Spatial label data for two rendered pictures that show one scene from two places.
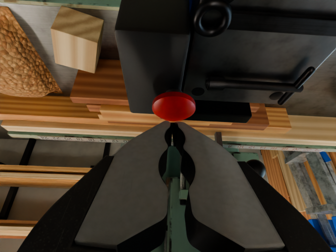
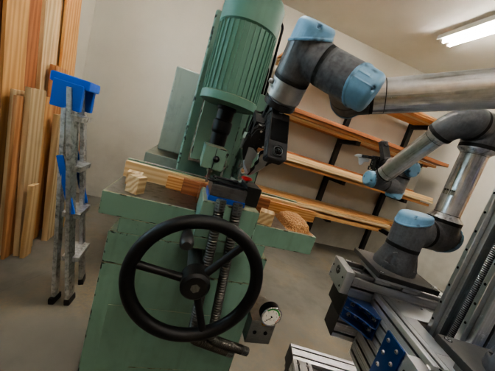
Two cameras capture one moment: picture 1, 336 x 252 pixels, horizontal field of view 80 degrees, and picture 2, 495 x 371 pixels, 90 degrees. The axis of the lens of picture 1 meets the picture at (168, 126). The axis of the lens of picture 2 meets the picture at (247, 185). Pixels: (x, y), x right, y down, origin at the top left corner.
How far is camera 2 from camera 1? 0.54 m
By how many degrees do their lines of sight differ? 25
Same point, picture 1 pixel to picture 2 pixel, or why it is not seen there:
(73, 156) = not seen: hidden behind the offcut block
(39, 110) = (283, 207)
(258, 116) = (187, 184)
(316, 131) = (149, 171)
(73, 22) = (267, 218)
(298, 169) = (82, 155)
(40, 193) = (300, 190)
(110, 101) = not seen: hidden behind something
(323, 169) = (70, 149)
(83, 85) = (265, 204)
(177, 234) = (231, 142)
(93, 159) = not seen: hidden behind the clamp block
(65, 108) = (272, 206)
